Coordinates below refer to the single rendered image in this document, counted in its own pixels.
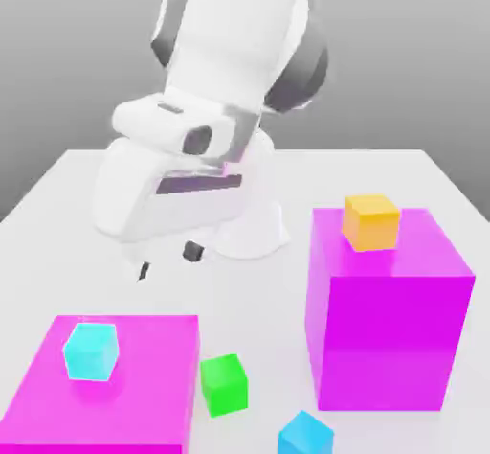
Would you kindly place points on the tall large magenta box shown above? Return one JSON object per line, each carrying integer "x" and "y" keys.
{"x": 383, "y": 327}

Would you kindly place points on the small blue cube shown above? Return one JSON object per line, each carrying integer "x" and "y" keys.
{"x": 306, "y": 435}

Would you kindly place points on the small orange cube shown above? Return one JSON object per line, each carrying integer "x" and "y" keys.
{"x": 371, "y": 228}

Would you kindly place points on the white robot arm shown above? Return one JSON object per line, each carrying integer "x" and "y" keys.
{"x": 237, "y": 40}

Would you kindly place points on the small cyan cube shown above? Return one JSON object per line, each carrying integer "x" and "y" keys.
{"x": 90, "y": 354}

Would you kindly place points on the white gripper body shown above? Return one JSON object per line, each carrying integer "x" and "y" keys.
{"x": 130, "y": 201}

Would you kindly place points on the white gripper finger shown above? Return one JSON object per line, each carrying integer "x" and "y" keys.
{"x": 192, "y": 251}
{"x": 142, "y": 270}

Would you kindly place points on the low large magenta box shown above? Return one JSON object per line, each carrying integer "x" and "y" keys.
{"x": 145, "y": 385}

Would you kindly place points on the small green cube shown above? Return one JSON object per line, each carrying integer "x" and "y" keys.
{"x": 224, "y": 385}

